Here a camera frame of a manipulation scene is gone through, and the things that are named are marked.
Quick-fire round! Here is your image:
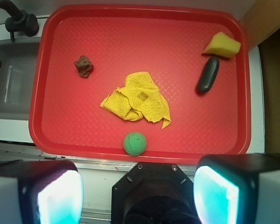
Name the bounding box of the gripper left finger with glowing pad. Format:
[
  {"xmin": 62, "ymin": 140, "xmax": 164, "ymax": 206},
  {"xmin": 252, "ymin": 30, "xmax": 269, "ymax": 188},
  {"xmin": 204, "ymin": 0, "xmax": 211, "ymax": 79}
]
[{"xmin": 0, "ymin": 160, "xmax": 84, "ymax": 224}]

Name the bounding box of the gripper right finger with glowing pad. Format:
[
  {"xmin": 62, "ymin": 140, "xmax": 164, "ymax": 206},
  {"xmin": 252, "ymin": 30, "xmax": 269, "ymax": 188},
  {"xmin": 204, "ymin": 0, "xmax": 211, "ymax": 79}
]
[{"xmin": 193, "ymin": 153, "xmax": 280, "ymax": 224}]

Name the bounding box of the yellow woven cloth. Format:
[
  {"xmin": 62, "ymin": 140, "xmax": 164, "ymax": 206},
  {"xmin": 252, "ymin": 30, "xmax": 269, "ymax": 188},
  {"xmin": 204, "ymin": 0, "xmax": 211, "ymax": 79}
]
[{"xmin": 100, "ymin": 71, "xmax": 171, "ymax": 129}]

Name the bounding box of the green dimpled ball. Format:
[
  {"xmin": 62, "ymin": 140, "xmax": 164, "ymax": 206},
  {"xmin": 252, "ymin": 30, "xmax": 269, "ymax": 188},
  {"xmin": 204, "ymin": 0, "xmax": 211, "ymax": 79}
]
[{"xmin": 123, "ymin": 132, "xmax": 147, "ymax": 156}]

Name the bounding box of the grey sink basin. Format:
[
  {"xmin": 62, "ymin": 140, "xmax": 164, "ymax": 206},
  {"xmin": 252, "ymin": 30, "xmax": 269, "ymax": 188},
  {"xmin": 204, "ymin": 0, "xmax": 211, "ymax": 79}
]
[{"xmin": 0, "ymin": 37, "xmax": 41, "ymax": 120}]

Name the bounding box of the black smooth oblong stone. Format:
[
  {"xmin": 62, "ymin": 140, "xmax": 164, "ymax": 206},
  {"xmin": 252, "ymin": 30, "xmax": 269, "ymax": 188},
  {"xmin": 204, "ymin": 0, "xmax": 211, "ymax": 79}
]
[{"xmin": 196, "ymin": 56, "xmax": 220, "ymax": 95}]

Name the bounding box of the brown rough rock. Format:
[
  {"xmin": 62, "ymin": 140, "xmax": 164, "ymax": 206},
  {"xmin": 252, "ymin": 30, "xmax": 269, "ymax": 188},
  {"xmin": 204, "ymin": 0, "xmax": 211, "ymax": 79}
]
[{"xmin": 74, "ymin": 55, "xmax": 93, "ymax": 78}]

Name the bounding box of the red plastic tray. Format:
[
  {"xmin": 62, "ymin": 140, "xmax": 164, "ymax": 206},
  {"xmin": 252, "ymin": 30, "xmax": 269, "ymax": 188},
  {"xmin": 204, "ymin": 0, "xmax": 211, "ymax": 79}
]
[{"xmin": 29, "ymin": 5, "xmax": 251, "ymax": 165}]

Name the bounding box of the yellow sponge wedge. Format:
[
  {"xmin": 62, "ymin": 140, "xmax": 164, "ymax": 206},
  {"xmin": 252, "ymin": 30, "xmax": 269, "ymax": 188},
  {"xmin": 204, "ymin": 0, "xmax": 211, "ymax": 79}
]
[{"xmin": 202, "ymin": 32, "xmax": 241, "ymax": 58}]

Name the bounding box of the black faucet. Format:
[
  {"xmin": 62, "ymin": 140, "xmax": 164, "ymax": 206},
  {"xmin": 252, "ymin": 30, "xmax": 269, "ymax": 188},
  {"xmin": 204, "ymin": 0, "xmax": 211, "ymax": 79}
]
[{"xmin": 0, "ymin": 0, "xmax": 39, "ymax": 42}]

